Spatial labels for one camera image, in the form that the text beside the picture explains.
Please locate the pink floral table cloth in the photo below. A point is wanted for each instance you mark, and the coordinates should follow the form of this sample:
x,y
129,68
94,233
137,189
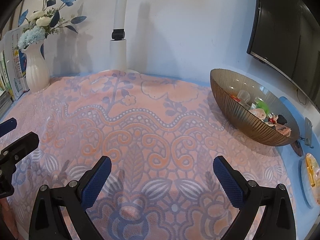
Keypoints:
x,y
162,136

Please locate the grey wall socket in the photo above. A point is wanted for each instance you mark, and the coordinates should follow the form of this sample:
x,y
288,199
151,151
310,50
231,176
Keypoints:
x,y
308,133

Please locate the white ribbed vase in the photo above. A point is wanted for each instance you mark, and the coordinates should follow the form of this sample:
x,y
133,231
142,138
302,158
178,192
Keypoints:
x,y
37,71

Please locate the small pink carton box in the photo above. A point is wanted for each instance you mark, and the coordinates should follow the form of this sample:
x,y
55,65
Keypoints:
x,y
283,130

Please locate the brown glass bowl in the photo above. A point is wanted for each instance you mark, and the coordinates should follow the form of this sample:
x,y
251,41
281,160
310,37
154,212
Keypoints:
x,y
248,119

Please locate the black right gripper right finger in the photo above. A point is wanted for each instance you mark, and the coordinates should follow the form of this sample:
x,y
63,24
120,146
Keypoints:
x,y
277,221

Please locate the black haired doll figure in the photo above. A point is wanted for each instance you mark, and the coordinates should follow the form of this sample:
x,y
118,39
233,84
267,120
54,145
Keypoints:
x,y
277,119

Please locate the white lamp stand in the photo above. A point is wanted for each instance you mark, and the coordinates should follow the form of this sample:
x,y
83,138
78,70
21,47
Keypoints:
x,y
118,49

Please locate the stack of books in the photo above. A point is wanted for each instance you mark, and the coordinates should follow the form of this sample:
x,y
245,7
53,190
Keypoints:
x,y
13,63

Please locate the green toy frog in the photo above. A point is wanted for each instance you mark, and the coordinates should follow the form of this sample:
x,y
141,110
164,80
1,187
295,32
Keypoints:
x,y
260,104

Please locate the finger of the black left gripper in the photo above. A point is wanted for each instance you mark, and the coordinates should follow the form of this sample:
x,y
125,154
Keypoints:
x,y
7,126
19,149

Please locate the black television screen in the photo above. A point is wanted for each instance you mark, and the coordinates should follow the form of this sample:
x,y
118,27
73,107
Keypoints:
x,y
285,36

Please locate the yellow item on plate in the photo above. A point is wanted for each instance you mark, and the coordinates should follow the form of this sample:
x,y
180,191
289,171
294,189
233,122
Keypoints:
x,y
312,170

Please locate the blue white artificial flowers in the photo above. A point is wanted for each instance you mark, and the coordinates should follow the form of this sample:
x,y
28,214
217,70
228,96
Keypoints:
x,y
42,23

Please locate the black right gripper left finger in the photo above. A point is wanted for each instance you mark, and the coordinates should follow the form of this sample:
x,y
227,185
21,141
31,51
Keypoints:
x,y
77,196

